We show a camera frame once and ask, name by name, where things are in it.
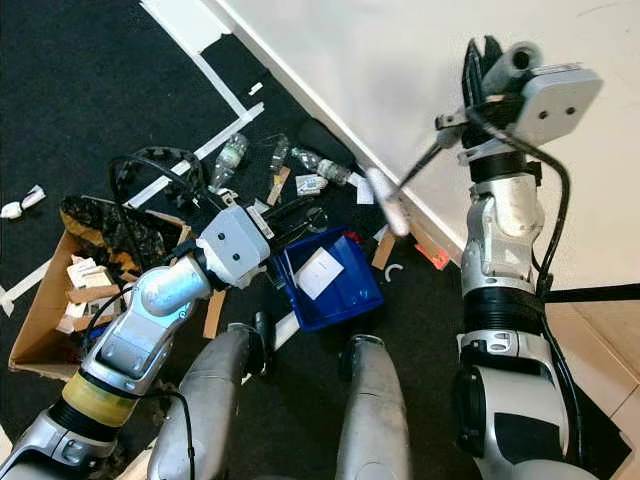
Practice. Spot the blue plastic dustpan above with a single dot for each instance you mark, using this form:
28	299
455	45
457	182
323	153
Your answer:
345	300

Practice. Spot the grey robot leg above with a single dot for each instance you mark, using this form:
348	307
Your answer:
205	410
375	420

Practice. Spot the black oval object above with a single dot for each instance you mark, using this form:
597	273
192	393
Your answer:
325	138

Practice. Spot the small white box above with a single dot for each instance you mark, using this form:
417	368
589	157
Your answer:
310	185

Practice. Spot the brown cardboard strip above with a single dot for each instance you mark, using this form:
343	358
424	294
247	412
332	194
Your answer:
386	250

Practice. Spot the crumpled white paper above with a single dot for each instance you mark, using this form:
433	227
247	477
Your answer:
20	205

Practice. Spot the orange scrap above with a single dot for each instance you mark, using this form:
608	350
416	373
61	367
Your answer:
431	256

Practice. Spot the black crumpled bag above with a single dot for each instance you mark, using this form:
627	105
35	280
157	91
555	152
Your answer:
110	232

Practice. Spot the white paper scrap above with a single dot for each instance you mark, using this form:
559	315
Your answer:
365	190

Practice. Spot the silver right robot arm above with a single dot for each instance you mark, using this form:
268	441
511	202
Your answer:
500	230

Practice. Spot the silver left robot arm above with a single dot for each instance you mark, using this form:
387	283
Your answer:
145	330

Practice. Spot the white paper sheet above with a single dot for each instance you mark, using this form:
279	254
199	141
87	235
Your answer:
320	273

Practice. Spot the grey left robot leg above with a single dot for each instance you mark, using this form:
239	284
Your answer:
205	410

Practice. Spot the clear wrapper with cardboard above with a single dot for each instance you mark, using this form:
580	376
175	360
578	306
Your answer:
277	170

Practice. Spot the clear plastic bottle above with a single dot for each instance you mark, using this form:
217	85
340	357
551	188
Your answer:
228	158
322	165

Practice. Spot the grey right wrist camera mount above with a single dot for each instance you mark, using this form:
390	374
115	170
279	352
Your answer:
555	105

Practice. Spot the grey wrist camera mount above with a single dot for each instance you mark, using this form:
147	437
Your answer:
555	105
232	245

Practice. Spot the open cardboard box with rubbish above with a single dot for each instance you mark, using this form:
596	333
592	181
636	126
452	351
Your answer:
32	335

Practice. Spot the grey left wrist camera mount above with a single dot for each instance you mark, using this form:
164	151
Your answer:
232	245

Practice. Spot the grey right robot leg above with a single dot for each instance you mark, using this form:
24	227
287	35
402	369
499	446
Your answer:
375	420

